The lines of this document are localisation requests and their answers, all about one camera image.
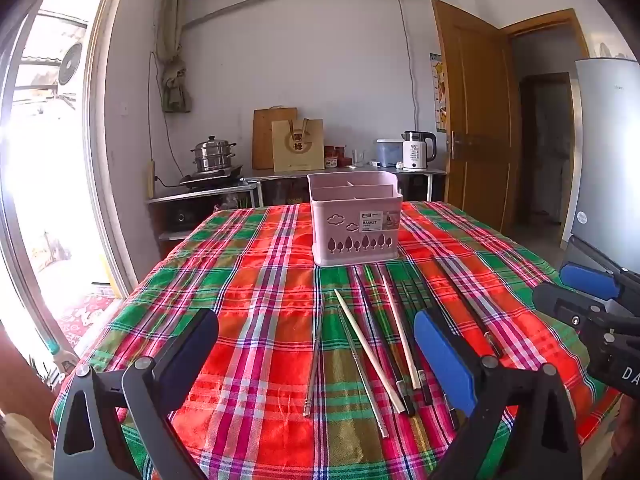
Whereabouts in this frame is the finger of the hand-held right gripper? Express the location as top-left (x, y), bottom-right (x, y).
top-left (559, 235), bottom-right (640, 306)
top-left (531, 282), bottom-right (618, 333)

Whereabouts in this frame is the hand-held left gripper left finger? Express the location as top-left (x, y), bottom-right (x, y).
top-left (52, 308), bottom-right (221, 480)

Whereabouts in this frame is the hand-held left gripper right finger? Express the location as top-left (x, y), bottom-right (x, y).
top-left (414, 309), bottom-right (583, 480)

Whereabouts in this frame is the wooden chopstick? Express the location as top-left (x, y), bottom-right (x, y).
top-left (381, 274), bottom-right (422, 391)
top-left (333, 288), bottom-right (403, 415)

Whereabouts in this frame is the metal chopstick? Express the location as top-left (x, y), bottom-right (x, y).
top-left (337, 305), bottom-right (390, 438)
top-left (303, 294), bottom-right (326, 417)

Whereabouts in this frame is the pink utensil basket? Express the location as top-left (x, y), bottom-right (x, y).
top-left (306, 170), bottom-right (405, 267)

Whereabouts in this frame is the plaid tablecloth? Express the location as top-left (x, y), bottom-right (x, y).
top-left (50, 200), bottom-right (623, 480)

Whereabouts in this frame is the red patterned floor mat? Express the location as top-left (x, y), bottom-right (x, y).
top-left (55, 292), bottom-right (123, 346)

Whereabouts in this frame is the silver refrigerator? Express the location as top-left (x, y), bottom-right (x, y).
top-left (565, 58), bottom-right (640, 273)

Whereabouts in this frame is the low steel stand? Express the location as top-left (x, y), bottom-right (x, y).
top-left (146, 180), bottom-right (263, 241)

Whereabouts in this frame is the black induction cooker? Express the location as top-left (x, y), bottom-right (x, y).
top-left (179, 166), bottom-right (244, 188)

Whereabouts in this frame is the steel steamer pot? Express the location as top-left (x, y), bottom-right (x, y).
top-left (190, 135), bottom-right (237, 173)

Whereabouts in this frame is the white electric kettle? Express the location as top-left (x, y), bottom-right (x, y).
top-left (401, 130), bottom-right (438, 172)

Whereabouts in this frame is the wooden door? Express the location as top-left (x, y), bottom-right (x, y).
top-left (432, 0), bottom-right (516, 233)

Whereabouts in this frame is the glass balcony door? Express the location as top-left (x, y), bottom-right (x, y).
top-left (0, 0), bottom-right (138, 361)

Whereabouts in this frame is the steel kitchen table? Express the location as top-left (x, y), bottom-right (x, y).
top-left (240, 165), bottom-right (447, 206)

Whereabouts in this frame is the blue lidded plastic container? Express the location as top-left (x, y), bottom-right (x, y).
top-left (376, 138), bottom-right (405, 167)

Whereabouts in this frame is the wooden cutting board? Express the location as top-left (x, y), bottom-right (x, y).
top-left (251, 106), bottom-right (298, 170)

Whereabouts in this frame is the tan paper gift bag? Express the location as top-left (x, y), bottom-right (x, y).
top-left (271, 118), bottom-right (326, 173)

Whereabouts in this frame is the beige tied curtain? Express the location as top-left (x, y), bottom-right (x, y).
top-left (156, 0), bottom-right (193, 113)

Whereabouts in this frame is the wall calendar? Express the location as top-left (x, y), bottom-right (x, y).
top-left (429, 52), bottom-right (447, 133)

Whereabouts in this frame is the wooden door frame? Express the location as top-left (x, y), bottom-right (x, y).
top-left (501, 8), bottom-right (592, 241)

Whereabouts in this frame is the black wall cable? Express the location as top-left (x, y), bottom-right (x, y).
top-left (398, 0), bottom-right (420, 133)

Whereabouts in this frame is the white wall pipe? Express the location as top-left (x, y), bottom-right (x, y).
top-left (182, 0), bottom-right (294, 29)

